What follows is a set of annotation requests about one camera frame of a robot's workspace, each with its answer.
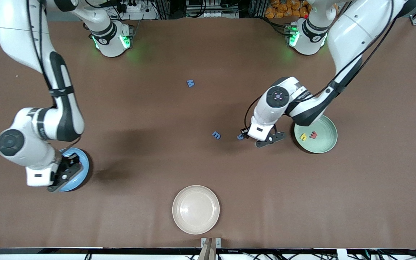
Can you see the yellow lowercase h letter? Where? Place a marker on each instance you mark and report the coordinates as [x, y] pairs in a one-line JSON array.
[[302, 136]]

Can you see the red lowercase w letter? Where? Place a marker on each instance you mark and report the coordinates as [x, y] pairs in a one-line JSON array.
[[313, 135]]

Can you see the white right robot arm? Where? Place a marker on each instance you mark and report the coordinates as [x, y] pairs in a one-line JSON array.
[[16, 29]]

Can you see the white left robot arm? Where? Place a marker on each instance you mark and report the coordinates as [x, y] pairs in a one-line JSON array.
[[356, 32]]

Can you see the blue plate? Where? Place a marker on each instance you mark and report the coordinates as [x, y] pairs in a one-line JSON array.
[[75, 183]]

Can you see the blue lowercase m letter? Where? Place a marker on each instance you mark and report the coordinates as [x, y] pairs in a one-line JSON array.
[[216, 135]]

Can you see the green plate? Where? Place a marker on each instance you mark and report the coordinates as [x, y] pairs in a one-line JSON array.
[[323, 144]]

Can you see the blue uppercase M letter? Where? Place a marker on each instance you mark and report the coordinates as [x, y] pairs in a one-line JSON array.
[[190, 83]]

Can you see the beige plate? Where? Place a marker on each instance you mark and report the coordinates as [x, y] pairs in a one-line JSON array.
[[196, 209]]

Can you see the brown table cover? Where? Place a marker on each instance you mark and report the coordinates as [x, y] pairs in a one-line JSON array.
[[208, 169]]

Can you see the orange objects pile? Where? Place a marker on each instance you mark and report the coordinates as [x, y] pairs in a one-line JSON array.
[[276, 11]]

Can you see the white label tag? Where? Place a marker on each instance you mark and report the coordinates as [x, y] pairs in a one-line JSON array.
[[341, 254]]

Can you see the white power strip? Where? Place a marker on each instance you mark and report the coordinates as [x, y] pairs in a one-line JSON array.
[[146, 15]]

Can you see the black table edge rail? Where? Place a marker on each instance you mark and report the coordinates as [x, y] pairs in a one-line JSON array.
[[85, 250]]

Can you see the metal mounting bracket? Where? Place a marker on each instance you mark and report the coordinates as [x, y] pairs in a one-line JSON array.
[[203, 241]]

